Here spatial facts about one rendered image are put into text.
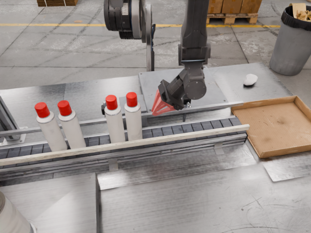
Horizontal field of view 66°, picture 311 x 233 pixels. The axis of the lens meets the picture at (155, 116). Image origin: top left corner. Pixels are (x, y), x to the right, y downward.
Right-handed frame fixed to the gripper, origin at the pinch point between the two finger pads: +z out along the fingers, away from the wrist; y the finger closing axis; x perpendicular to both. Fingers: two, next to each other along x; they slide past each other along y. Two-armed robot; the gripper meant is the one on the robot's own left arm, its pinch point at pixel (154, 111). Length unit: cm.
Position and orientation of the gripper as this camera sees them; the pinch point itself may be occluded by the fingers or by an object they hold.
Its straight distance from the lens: 78.3
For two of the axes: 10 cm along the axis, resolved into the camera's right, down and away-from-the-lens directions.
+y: 1.8, 6.9, -7.0
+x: 7.6, 3.6, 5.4
